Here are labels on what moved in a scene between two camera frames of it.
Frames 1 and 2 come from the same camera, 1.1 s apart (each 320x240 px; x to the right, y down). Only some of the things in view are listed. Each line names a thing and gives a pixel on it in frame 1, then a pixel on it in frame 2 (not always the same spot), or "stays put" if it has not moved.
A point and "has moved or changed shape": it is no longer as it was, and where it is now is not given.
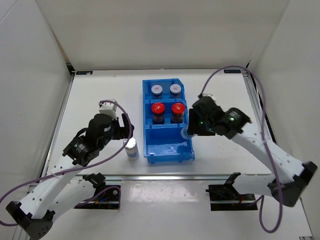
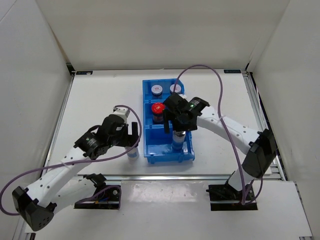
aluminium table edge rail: (160, 177) stays put
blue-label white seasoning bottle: (131, 149) stays put
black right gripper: (193, 117) -> (168, 116)
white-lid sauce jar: (175, 90) stays put
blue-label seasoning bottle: (184, 133) has moved or changed shape
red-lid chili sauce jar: (158, 111) stays put
